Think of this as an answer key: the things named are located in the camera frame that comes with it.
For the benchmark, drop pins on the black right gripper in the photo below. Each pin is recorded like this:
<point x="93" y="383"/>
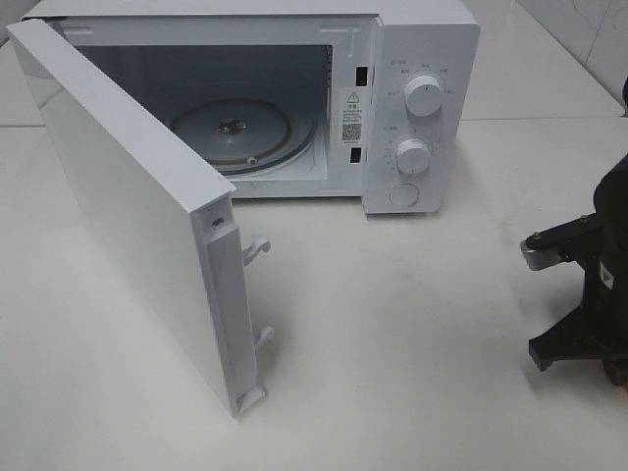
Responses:
<point x="596" y="329"/>

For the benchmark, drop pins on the round white door button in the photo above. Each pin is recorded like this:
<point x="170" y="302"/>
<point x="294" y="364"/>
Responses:
<point x="405" y="195"/>

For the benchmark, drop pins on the white microwave door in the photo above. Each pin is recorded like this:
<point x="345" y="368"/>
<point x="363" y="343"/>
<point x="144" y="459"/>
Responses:
<point x="160" y="210"/>

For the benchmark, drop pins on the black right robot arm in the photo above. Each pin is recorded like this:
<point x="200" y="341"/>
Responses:
<point x="610" y="201"/>

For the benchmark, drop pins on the lower white microwave knob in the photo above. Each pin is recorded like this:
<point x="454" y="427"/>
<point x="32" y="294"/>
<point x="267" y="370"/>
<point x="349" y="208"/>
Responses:
<point x="413" y="156"/>

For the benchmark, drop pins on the white microwave knob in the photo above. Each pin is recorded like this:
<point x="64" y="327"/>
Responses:
<point x="423" y="94"/>
<point x="413" y="156"/>

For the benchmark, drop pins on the upper white microwave knob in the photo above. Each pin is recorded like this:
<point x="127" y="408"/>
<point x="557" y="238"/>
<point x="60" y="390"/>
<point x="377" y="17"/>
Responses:
<point x="423" y="94"/>

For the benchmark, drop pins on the white microwave oven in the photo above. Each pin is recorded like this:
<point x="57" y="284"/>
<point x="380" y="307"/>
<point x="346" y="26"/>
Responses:
<point x="171" y="56"/>

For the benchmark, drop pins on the white warning label sticker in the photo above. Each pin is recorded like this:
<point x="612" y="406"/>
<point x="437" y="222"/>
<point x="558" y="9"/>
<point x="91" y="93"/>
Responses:
<point x="352" y="114"/>

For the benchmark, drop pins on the glass microwave turntable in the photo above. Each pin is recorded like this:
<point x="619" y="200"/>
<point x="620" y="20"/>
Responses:
<point x="234" y="134"/>

